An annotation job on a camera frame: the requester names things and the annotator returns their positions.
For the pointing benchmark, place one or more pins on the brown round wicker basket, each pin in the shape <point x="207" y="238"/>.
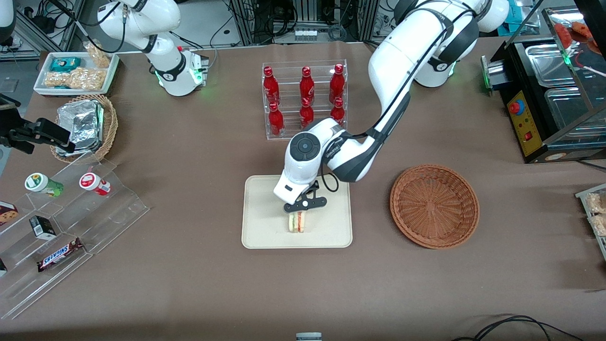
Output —
<point x="434" y="206"/>

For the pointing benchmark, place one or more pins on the white rectangular snack tray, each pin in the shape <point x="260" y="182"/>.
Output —
<point x="40" y="71"/>

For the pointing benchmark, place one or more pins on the small clear nut bag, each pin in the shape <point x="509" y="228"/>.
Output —
<point x="98" y="55"/>

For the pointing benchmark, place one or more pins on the green lidded snack cup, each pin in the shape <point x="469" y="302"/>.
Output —
<point x="42" y="183"/>

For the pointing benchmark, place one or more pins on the metal food pan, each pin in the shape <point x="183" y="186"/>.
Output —
<point x="568" y="106"/>
<point x="549" y="61"/>

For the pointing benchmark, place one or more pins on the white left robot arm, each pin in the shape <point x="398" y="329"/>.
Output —
<point x="402" y="61"/>

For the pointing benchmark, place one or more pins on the small black box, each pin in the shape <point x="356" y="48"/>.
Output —
<point x="42" y="227"/>

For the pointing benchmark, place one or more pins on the Snickers chocolate bar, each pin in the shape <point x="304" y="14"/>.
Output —
<point x="59" y="255"/>

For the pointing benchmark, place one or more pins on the red lidded snack cup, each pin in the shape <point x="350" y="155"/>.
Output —
<point x="93" y="183"/>

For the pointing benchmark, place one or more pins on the clear cracker bag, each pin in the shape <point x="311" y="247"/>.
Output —
<point x="596" y="202"/>
<point x="599" y="225"/>

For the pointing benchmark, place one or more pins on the light oval wicker basket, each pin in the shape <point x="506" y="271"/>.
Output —
<point x="110" y="125"/>

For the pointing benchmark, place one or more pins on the triangle sandwich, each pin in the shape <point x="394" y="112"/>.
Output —
<point x="297" y="222"/>

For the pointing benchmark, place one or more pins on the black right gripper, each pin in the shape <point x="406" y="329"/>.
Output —
<point x="18" y="131"/>

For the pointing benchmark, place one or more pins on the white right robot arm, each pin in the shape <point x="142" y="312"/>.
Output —
<point x="156" y="33"/>

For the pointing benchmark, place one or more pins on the clear acrylic bottle rack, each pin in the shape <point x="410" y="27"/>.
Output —
<point x="289" y="137"/>

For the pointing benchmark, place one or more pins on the black food warmer cabinet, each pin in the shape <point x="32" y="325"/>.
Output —
<point x="521" y="123"/>

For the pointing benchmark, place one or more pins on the white power strip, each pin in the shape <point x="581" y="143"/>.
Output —
<point x="305" y="33"/>

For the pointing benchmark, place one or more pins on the clear acrylic stepped shelf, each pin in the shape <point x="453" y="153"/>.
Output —
<point x="113" y="213"/>

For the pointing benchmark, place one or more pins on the teal snack packet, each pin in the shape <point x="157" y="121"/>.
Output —
<point x="65" y="64"/>

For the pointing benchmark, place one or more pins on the red cola bottle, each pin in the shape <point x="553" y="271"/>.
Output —
<point x="271" y="87"/>
<point x="306" y="113"/>
<point x="307" y="85"/>
<point x="337" y="111"/>
<point x="336" y="84"/>
<point x="276" y="121"/>

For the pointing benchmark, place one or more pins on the grey tray with snacks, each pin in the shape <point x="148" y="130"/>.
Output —
<point x="584" y="195"/>

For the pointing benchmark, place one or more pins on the red emergency stop button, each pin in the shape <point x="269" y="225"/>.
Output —
<point x="514" y="107"/>

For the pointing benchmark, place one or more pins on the large clear nut bag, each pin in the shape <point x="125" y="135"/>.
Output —
<point x="75" y="78"/>

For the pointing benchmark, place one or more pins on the cream plastic serving tray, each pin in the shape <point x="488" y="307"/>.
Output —
<point x="265" y="222"/>

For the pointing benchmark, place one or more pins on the silver cylinder with green light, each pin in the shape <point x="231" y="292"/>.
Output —
<point x="494" y="75"/>

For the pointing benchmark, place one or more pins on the brown cookie box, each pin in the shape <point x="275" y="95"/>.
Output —
<point x="7" y="213"/>

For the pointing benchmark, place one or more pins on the small grey device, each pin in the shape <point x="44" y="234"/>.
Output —
<point x="308" y="336"/>

